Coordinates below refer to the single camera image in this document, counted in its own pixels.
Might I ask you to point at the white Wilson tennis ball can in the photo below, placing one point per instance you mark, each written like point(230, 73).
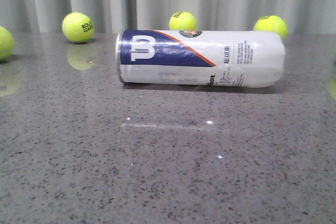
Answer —
point(252, 59)

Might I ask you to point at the centre tennis ball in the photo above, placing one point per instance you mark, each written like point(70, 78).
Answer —
point(182, 21)

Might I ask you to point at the Roland Garros tennis ball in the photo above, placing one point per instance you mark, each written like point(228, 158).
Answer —
point(77, 27)

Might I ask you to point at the right tennis ball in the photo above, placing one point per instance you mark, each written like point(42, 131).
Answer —
point(273, 24)

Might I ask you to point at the far-left tennis ball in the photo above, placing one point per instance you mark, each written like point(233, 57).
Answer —
point(6, 43)

